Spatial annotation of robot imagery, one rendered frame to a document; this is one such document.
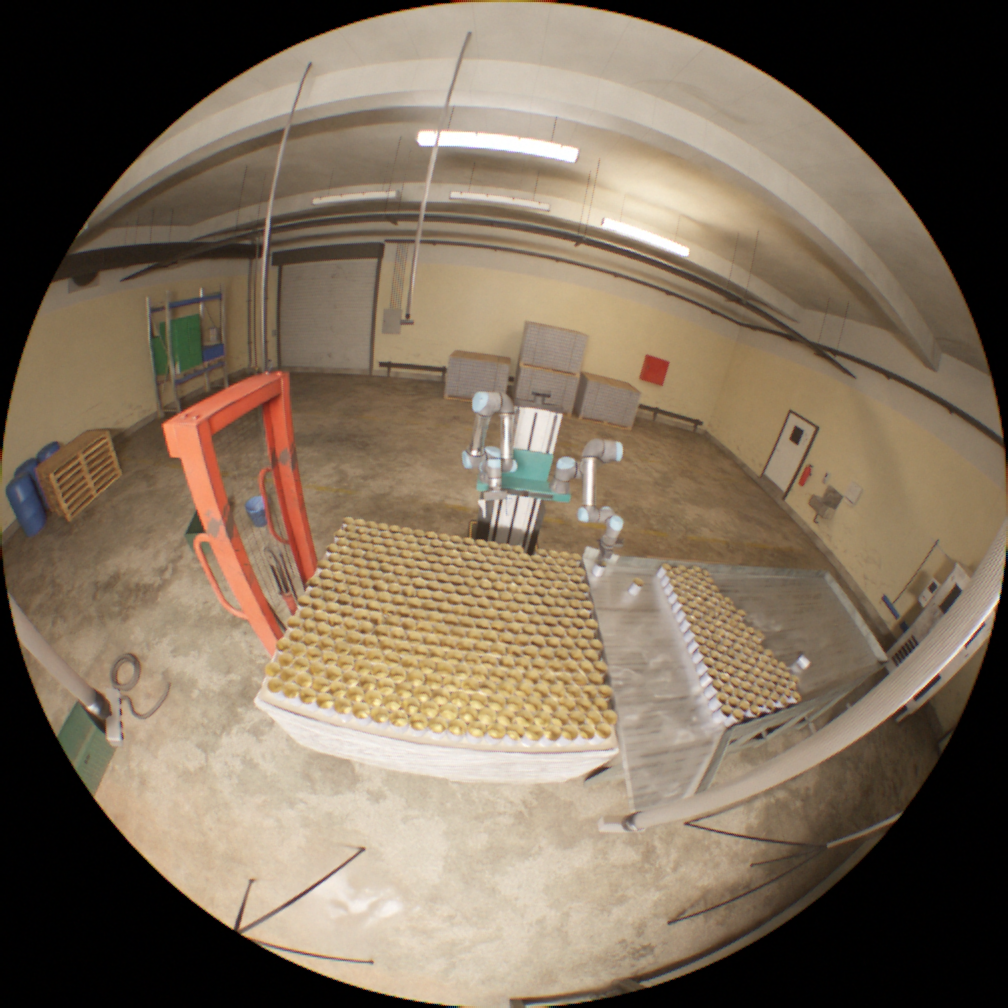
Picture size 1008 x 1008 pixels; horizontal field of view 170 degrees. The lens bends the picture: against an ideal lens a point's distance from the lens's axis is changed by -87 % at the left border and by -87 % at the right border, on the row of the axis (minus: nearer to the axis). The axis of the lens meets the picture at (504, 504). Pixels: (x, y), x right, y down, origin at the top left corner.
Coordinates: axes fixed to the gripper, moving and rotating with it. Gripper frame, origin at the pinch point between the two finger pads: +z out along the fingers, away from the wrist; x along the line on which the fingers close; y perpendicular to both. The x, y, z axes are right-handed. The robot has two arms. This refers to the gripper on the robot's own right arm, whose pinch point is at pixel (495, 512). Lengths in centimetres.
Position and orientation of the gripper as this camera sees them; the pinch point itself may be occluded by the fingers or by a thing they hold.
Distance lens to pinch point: 197.9
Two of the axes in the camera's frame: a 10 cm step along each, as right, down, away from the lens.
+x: -9.9, 0.5, -1.3
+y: -1.4, -1.9, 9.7
